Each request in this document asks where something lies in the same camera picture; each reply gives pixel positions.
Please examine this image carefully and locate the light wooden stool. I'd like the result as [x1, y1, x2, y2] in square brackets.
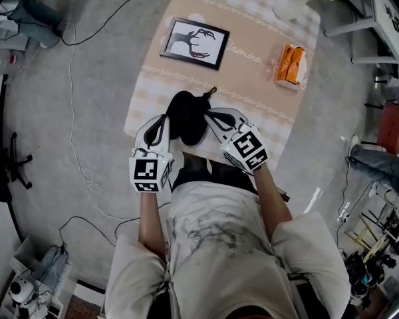
[344, 211, 398, 264]

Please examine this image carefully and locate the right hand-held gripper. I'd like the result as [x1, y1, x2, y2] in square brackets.
[204, 106, 270, 176]

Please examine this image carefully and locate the black floor cable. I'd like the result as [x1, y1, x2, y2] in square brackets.
[58, 0, 171, 47]
[59, 215, 140, 249]

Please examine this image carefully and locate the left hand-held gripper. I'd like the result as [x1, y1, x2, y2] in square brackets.
[128, 113, 174, 195]

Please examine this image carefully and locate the person's white shirt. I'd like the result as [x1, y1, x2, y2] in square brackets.
[104, 181, 352, 319]

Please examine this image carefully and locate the white desk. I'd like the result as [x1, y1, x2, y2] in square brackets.
[324, 0, 399, 66]

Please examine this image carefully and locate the row of clear water jugs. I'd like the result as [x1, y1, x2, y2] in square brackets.
[0, 52, 21, 78]

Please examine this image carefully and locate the pink jacket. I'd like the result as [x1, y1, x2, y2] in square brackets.
[376, 102, 399, 156]

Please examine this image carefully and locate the person's left forearm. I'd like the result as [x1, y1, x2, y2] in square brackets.
[138, 191, 169, 262]

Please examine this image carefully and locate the beige checked tablecloth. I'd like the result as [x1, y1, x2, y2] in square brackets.
[123, 0, 322, 172]

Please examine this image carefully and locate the white vase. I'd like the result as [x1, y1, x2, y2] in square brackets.
[271, 0, 317, 21]

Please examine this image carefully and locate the white floor cable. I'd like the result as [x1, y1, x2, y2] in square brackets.
[66, 21, 140, 221]

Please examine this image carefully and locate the black glasses case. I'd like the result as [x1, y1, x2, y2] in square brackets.
[165, 86, 218, 148]

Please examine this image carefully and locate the orange tissue pack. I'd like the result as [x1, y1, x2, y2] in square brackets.
[274, 44, 309, 90]

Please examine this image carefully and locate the black framed antler picture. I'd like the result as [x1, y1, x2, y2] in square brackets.
[159, 16, 231, 71]

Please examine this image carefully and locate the person's right forearm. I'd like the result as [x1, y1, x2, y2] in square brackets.
[252, 164, 293, 235]

